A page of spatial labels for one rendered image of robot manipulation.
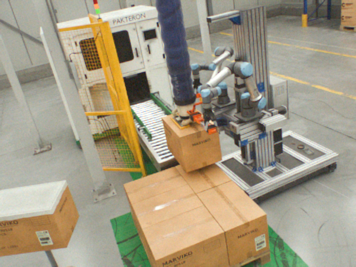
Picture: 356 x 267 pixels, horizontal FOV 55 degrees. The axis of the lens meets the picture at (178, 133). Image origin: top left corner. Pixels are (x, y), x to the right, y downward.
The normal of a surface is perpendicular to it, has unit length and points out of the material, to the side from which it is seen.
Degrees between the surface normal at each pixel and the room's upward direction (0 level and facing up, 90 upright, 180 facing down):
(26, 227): 90
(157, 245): 0
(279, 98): 90
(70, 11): 90
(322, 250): 0
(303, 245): 0
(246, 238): 90
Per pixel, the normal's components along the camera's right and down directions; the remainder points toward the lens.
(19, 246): 0.00, 0.44
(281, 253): -0.17, -0.88
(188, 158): 0.33, 0.36
